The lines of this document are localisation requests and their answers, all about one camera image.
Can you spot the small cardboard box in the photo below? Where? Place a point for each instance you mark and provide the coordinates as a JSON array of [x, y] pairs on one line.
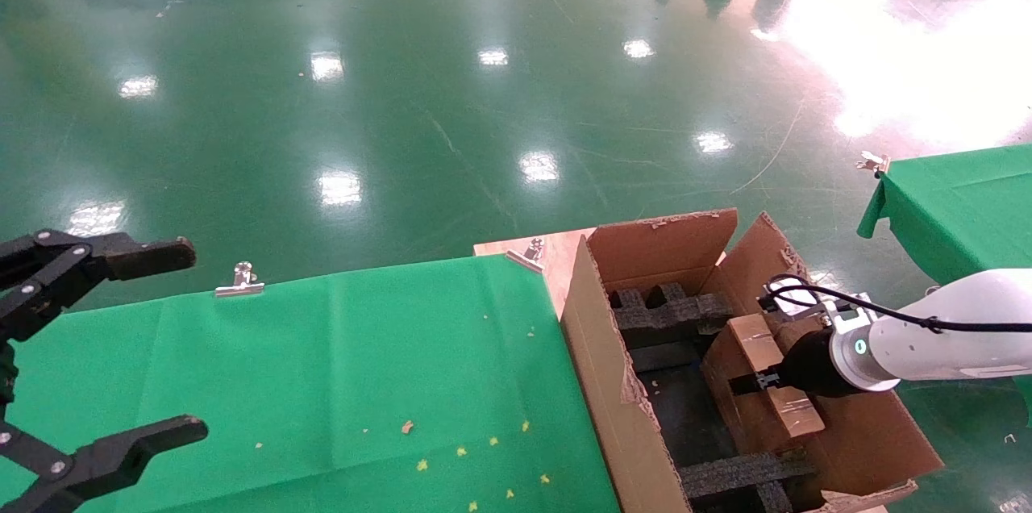
[[742, 416]]

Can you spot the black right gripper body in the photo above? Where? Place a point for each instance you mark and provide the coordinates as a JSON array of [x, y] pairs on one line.
[[810, 368]]

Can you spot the green tablecloth with yellow marks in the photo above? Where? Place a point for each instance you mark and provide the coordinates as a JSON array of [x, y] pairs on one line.
[[322, 376]]

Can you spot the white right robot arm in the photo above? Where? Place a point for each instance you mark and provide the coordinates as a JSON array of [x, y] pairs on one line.
[[951, 344]]

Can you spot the plain green tablecloth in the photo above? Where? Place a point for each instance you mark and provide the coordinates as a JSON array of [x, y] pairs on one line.
[[959, 198]]

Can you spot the silver metal binder clip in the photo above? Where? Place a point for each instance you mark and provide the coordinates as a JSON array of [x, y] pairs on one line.
[[873, 164], [239, 287], [528, 255]]

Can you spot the black foam insert block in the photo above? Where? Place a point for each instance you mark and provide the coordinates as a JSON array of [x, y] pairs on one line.
[[669, 315], [726, 474]]

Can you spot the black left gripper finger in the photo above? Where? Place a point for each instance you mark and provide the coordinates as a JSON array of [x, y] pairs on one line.
[[113, 456], [105, 255]]

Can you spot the large open cardboard carton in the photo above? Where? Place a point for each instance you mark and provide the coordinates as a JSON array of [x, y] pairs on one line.
[[613, 384]]

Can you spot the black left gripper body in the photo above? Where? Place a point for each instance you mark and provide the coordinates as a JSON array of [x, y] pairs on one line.
[[6, 376]]

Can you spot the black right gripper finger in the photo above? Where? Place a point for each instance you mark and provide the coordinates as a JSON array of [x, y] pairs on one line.
[[754, 381]]

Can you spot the black foam bottom pad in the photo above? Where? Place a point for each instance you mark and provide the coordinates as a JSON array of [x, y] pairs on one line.
[[685, 416]]

